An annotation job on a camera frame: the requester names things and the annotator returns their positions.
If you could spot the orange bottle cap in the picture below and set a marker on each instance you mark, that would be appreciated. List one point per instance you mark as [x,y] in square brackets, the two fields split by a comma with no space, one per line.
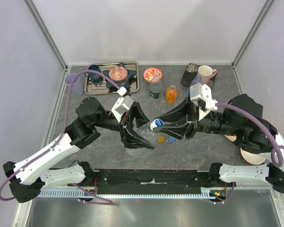
[160,139]

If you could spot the lilac plastic cup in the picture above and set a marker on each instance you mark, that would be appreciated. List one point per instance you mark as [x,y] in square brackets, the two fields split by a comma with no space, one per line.
[74,83]

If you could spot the beige bird plate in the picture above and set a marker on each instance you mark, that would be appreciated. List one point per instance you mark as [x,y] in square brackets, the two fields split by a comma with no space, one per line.
[231,138]

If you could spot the red patterned bowl on star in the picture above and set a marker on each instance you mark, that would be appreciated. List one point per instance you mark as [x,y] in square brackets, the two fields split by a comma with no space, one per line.
[118,74]

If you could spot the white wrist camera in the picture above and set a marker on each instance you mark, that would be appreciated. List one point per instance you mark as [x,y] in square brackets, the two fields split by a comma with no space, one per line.
[122,105]
[201,96]

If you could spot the white bowl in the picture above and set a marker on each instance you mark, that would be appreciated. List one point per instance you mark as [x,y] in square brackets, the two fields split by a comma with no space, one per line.
[250,158]

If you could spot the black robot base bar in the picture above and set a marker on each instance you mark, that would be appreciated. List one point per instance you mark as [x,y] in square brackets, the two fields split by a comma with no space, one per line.
[143,181]

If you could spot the black floral square plate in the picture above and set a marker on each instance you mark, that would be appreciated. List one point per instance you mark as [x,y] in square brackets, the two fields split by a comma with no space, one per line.
[191,72]

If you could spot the green label clear bottle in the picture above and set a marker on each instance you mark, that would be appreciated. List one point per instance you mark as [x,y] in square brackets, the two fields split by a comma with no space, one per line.
[155,86]

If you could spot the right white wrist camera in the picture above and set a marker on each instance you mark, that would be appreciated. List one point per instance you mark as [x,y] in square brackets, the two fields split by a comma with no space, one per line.
[201,96]

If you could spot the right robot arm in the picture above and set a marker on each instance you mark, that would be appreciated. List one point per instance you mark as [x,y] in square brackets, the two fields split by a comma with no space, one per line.
[242,117]

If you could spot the white slotted cable duct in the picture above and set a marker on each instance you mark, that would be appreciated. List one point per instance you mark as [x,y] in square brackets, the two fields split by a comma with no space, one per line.
[72,192]

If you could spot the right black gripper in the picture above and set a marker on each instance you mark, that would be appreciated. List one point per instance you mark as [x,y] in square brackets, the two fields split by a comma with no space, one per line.
[179,129]

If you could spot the dark blue mug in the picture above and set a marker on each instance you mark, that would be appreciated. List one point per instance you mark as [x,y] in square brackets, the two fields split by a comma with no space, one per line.
[93,76]

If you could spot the clear bottle blue-white cap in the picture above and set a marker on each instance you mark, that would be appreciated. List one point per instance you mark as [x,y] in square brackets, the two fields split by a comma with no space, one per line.
[147,133]

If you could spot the pink white mug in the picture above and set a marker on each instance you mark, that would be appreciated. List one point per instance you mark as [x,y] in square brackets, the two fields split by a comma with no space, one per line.
[205,73]

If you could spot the orange floral bowl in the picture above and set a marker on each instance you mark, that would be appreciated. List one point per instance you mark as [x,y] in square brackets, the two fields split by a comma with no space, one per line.
[150,72]

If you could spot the orange juice bottle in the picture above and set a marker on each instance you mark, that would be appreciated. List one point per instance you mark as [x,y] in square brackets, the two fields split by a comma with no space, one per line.
[171,94]

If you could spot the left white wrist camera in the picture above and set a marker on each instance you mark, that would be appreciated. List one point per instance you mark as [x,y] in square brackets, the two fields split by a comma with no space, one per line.
[122,105]

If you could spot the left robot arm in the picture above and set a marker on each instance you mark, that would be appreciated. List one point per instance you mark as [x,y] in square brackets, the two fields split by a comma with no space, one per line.
[28,178]

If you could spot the blue label water bottle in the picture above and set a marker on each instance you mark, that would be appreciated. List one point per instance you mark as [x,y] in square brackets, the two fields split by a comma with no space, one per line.
[196,80]

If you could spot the blue white bottle cap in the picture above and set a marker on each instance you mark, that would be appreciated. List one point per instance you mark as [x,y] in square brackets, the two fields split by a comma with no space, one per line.
[156,123]

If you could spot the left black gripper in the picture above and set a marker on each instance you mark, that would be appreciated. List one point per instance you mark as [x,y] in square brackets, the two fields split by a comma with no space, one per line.
[132,140]

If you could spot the metal tray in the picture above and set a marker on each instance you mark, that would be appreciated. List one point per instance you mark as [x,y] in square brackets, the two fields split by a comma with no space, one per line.
[132,83]

